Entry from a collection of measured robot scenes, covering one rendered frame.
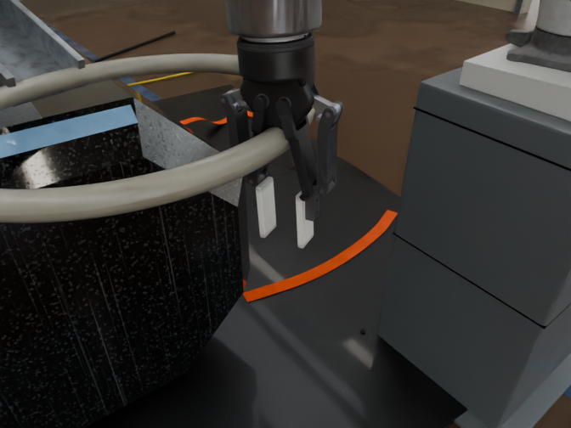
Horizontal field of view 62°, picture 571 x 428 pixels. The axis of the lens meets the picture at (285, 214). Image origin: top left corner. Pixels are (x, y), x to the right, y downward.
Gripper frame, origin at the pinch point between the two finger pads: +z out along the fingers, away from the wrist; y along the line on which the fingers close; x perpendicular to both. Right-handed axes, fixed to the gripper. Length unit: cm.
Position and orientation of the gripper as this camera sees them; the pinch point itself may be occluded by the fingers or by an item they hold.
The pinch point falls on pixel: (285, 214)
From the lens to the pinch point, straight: 56.4
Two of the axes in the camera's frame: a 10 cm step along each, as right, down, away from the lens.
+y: -8.8, -2.1, 4.2
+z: 0.5, 8.5, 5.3
